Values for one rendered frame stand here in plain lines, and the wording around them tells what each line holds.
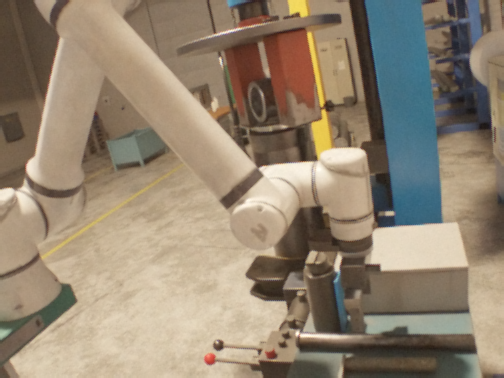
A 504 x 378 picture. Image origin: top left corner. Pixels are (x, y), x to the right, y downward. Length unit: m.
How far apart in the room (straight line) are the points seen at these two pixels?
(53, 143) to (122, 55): 0.40
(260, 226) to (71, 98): 0.54
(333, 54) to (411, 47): 10.30
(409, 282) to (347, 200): 0.36
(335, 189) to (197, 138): 0.26
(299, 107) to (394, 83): 0.30
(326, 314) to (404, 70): 0.74
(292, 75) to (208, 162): 0.64
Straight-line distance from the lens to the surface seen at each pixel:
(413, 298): 1.06
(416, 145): 1.33
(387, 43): 1.28
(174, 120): 0.66
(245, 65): 1.58
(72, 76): 0.96
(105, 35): 0.72
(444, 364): 0.95
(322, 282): 0.95
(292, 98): 1.23
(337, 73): 11.58
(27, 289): 1.09
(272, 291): 1.49
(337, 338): 0.97
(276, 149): 1.39
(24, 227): 1.08
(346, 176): 0.73
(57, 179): 1.09
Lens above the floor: 1.72
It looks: 18 degrees down
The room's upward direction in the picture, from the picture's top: 12 degrees counter-clockwise
